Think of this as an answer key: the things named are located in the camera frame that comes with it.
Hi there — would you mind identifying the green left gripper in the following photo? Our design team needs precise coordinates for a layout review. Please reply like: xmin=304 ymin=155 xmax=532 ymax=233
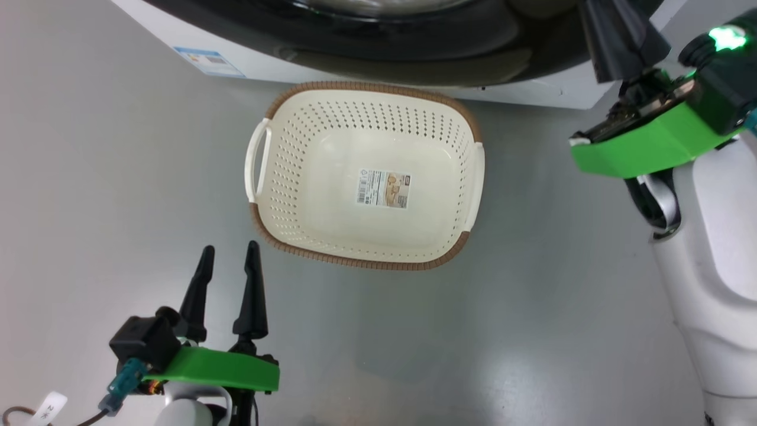
xmin=142 ymin=240 xmax=280 ymax=392

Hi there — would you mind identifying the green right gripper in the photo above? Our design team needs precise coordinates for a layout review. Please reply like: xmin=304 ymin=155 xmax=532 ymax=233
xmin=570 ymin=0 xmax=740 ymax=179

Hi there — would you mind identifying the black glass washing machine door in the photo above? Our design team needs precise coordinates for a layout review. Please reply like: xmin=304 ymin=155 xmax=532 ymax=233
xmin=142 ymin=0 xmax=666 ymax=88

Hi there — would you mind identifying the white washing machine body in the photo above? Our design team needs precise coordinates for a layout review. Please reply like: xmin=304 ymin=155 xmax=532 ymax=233
xmin=109 ymin=0 xmax=690 ymax=110

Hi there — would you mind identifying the cream perforated laundry basket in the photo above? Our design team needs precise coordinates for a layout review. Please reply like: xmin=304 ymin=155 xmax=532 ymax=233
xmin=244 ymin=81 xmax=486 ymax=272

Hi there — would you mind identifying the paper basket label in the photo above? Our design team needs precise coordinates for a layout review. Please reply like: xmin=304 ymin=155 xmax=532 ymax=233
xmin=356 ymin=169 xmax=412 ymax=209

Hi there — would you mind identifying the blue energy label sticker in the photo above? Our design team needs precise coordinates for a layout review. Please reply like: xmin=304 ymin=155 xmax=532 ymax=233
xmin=173 ymin=47 xmax=247 ymax=79

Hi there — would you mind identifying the left camera cable teal plug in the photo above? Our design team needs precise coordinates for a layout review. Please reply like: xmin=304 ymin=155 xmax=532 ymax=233
xmin=0 ymin=358 xmax=148 ymax=426

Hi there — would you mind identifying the white cable tag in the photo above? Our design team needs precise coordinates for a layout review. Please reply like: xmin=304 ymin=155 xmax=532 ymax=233
xmin=27 ymin=390 xmax=69 ymax=426

